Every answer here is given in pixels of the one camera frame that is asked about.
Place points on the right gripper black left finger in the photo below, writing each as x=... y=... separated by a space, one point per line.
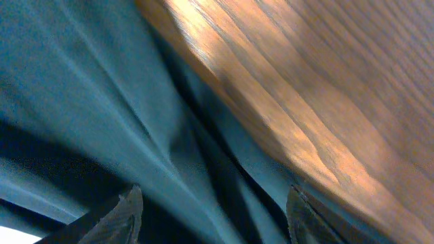
x=118 y=220

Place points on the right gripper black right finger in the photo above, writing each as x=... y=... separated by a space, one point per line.
x=310 y=221

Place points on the black leggings with red waistband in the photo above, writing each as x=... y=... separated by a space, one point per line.
x=92 y=100

